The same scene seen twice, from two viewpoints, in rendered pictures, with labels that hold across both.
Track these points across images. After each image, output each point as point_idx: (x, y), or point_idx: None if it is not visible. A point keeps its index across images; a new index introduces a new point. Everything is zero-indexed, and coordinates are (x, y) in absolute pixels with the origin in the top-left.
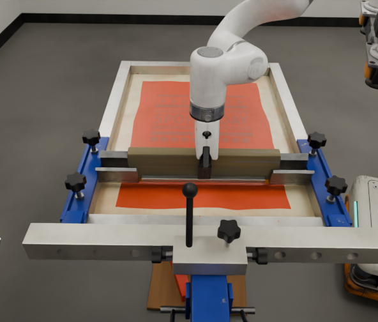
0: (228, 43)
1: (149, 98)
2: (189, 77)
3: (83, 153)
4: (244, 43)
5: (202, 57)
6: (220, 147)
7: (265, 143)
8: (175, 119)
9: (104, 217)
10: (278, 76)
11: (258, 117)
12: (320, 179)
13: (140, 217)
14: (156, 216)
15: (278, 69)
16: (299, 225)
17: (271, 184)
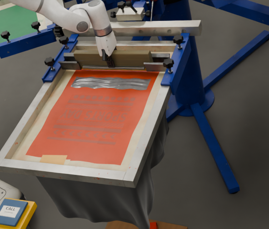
0: (81, 10)
1: (122, 140)
2: (106, 13)
3: (176, 69)
4: (74, 8)
5: (99, 0)
6: (93, 92)
7: (65, 94)
8: (111, 115)
9: (169, 44)
10: (8, 143)
11: (54, 115)
12: (62, 57)
13: (152, 44)
14: (145, 44)
15: None
16: (87, 42)
17: (82, 69)
